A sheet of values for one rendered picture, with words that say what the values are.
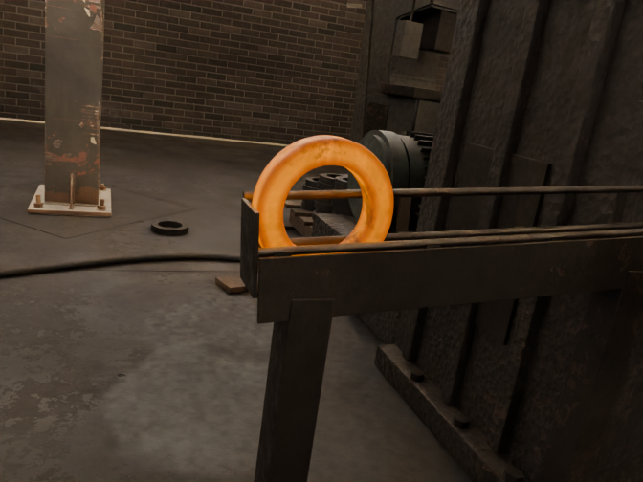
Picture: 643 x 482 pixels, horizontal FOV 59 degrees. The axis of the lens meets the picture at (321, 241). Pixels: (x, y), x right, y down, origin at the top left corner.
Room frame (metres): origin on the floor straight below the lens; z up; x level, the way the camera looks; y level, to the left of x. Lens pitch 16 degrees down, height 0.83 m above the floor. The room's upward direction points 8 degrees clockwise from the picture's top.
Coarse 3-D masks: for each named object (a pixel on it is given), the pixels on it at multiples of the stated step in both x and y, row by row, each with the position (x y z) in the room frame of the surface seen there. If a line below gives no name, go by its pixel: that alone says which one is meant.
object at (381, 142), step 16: (368, 144) 2.20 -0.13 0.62; (384, 144) 2.10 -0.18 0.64; (400, 144) 2.10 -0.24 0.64; (416, 144) 2.16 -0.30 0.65; (384, 160) 2.06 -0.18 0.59; (400, 160) 2.05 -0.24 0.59; (416, 160) 2.09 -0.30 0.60; (352, 176) 2.29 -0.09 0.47; (400, 176) 2.03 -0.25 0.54; (416, 176) 2.07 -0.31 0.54; (352, 208) 2.25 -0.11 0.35; (416, 208) 2.08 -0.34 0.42; (320, 224) 2.43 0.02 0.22; (336, 224) 2.36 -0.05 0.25; (352, 224) 2.40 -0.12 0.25; (416, 224) 2.16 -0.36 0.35; (368, 320) 1.88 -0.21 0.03; (384, 320) 1.78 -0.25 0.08; (384, 336) 1.76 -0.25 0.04
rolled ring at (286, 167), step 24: (312, 144) 0.68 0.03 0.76; (336, 144) 0.69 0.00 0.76; (360, 144) 0.71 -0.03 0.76; (288, 168) 0.67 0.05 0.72; (312, 168) 0.68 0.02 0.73; (360, 168) 0.71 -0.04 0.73; (384, 168) 0.72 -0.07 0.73; (264, 192) 0.66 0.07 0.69; (288, 192) 0.67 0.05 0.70; (384, 192) 0.72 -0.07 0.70; (264, 216) 0.66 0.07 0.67; (360, 216) 0.74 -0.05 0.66; (384, 216) 0.72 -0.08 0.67; (264, 240) 0.66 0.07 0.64; (288, 240) 0.67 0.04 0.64; (360, 240) 0.71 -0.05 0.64
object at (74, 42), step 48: (48, 0) 2.83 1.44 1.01; (96, 0) 2.88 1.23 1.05; (48, 48) 2.83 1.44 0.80; (96, 48) 2.91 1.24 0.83; (48, 96) 2.83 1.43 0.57; (96, 96) 2.90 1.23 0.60; (48, 144) 2.83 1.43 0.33; (96, 144) 2.90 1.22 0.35; (48, 192) 2.83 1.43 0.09; (96, 192) 2.91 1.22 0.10
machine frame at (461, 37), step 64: (512, 0) 1.43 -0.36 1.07; (576, 0) 1.24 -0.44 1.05; (640, 0) 1.09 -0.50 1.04; (448, 64) 1.63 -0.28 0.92; (512, 64) 1.38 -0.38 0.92; (576, 64) 1.20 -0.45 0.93; (640, 64) 1.06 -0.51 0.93; (448, 128) 1.52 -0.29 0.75; (512, 128) 1.30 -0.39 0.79; (576, 128) 1.12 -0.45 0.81; (640, 128) 1.02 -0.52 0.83; (640, 192) 1.00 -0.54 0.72; (448, 320) 1.41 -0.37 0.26; (512, 320) 1.20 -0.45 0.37; (576, 320) 1.04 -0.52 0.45; (640, 320) 1.03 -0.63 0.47; (448, 384) 1.31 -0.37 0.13; (512, 384) 1.12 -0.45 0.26; (640, 384) 1.05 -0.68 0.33; (448, 448) 1.22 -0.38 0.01; (512, 448) 1.11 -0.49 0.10; (640, 448) 1.08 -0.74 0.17
